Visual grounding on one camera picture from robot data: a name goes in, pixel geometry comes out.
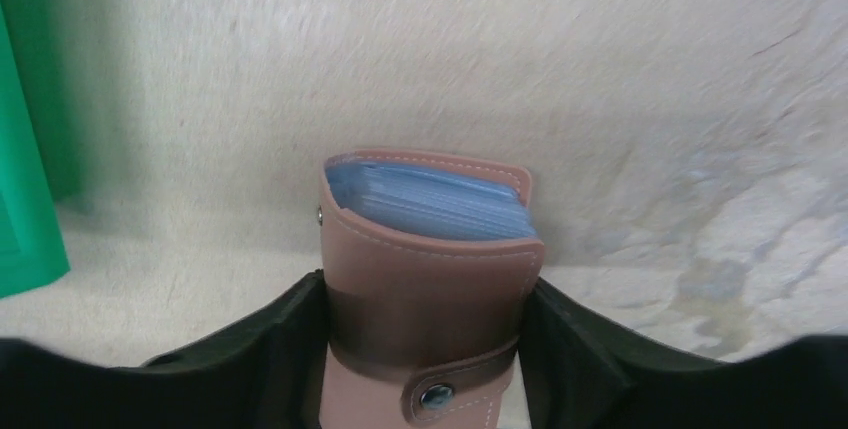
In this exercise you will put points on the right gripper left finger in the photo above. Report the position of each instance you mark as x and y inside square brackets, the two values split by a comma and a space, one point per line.
[262, 371]

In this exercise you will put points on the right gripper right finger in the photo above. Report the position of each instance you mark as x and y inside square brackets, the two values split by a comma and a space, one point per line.
[583, 370]

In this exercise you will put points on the green plastic bin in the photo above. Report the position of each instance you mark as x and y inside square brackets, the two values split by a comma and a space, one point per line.
[32, 249]

